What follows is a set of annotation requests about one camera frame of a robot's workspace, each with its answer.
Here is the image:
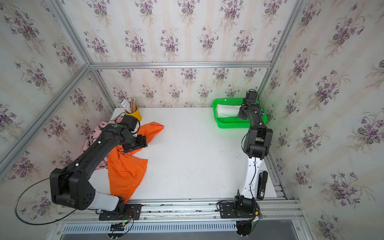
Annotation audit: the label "white shorts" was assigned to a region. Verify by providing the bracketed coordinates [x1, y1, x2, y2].
[216, 104, 241, 118]

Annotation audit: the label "orange cloth garment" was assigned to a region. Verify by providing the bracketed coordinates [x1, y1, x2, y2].
[107, 121, 165, 203]

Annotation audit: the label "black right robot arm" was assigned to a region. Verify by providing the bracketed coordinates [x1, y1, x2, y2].
[234, 89, 273, 216]

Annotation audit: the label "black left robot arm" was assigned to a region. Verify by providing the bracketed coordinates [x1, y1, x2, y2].
[50, 115, 148, 215]

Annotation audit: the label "green plastic basket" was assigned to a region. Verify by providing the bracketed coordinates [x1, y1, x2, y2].
[213, 97, 271, 132]

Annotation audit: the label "yellow pencil cup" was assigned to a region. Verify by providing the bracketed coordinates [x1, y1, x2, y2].
[125, 107, 142, 122]

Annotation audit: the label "pink patterned garment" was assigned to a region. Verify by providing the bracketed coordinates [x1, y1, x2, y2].
[80, 115, 127, 170]

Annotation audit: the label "wooden pencils bundle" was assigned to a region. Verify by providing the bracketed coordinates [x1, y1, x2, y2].
[130, 97, 137, 114]

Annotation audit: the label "black stapler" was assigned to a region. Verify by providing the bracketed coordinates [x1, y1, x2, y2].
[257, 171, 268, 200]

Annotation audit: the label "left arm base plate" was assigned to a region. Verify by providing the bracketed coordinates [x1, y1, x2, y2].
[99, 204, 143, 221]

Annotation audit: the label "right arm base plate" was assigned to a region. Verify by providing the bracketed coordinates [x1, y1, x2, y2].
[216, 201, 261, 219]

